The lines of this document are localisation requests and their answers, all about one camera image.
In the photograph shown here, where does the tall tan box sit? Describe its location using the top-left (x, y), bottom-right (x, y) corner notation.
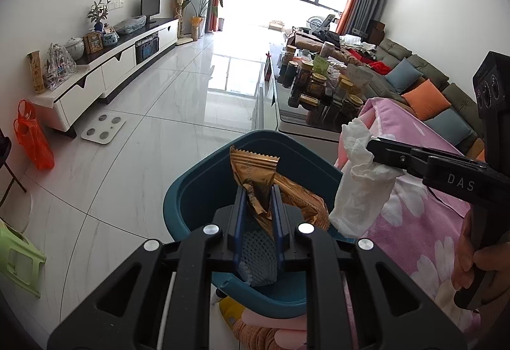
top-left (27, 51), bottom-right (45, 94)

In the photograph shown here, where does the grey foam fruit net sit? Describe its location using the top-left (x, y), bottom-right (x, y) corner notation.
top-left (237, 230), bottom-right (280, 288)

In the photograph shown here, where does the small blue cushion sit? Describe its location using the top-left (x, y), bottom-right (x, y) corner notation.
top-left (386, 58), bottom-right (423, 92)

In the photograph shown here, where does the large orange cushion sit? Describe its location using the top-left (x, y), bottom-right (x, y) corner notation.
top-left (402, 79), bottom-right (452, 121)

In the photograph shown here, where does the orange plastic bag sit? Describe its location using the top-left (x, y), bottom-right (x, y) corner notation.
top-left (15, 100), bottom-right (55, 171)

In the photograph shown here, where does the large blue cushion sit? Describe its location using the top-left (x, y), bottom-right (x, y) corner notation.
top-left (423, 109), bottom-right (474, 146)

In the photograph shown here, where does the teal plastic bin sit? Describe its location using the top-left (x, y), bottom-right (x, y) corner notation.
top-left (163, 129), bottom-right (344, 319)

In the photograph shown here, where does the person's right hand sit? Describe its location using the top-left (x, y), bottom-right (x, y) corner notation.
top-left (452, 210), bottom-right (510, 289)

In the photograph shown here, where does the green plastic stool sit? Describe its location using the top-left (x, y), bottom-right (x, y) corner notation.
top-left (0, 220), bottom-right (46, 298)

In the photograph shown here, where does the glass-top coffee table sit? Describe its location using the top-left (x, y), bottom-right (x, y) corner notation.
top-left (257, 42), bottom-right (361, 142)

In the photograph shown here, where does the small potted plant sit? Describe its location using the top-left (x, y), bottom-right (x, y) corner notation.
top-left (87, 0), bottom-right (111, 33)

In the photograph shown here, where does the grey-green sofa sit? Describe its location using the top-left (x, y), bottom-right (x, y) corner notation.
top-left (293, 21), bottom-right (487, 159)

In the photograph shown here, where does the grey plastic bag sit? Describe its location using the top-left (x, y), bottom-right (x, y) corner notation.
top-left (113, 14), bottom-right (147, 35)

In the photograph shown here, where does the wooden picture frame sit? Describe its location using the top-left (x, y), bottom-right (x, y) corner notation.
top-left (84, 31), bottom-right (104, 55)

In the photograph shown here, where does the black monitor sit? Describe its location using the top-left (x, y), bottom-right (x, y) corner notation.
top-left (140, 0), bottom-right (162, 25)

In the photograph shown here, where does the white cloth pile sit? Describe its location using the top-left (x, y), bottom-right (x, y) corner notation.
top-left (339, 33), bottom-right (377, 60)

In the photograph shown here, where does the white tissue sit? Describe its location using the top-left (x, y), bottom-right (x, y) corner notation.
top-left (329, 119), bottom-right (405, 238)

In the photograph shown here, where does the white tv stand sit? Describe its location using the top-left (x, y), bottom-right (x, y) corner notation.
top-left (32, 18), bottom-right (180, 134)

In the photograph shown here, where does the white bathroom scale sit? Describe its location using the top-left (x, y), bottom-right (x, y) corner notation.
top-left (81, 113), bottom-right (127, 144)

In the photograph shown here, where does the ship model in plastic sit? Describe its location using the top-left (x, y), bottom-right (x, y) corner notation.
top-left (44, 43), bottom-right (77, 91)

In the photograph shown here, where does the gold snack wrapper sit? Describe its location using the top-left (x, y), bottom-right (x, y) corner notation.
top-left (229, 145), bottom-right (331, 233)

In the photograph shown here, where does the exercise machine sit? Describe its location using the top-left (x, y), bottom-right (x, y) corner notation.
top-left (306, 13), bottom-right (340, 33)

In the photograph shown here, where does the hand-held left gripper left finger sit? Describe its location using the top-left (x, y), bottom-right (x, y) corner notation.
top-left (48, 186), bottom-right (246, 350)

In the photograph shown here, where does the dark wooden cabinet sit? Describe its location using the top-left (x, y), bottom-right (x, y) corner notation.
top-left (367, 20), bottom-right (386, 44)

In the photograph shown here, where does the red cloth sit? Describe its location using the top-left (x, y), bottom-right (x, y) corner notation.
top-left (370, 60), bottom-right (394, 75)

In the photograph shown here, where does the yellow slipper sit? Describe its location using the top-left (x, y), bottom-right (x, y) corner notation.
top-left (218, 295), bottom-right (248, 332)

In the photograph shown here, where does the pink floral blanket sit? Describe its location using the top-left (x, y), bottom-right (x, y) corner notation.
top-left (334, 97), bottom-right (510, 350)

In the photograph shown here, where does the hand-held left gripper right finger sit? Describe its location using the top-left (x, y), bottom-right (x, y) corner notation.
top-left (272, 185), bottom-right (468, 350)

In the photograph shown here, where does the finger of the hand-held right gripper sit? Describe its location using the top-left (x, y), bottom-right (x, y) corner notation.
top-left (367, 137), bottom-right (433, 177)

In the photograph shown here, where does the group of glass jars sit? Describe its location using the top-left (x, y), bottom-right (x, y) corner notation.
top-left (277, 41), bottom-right (365, 128)

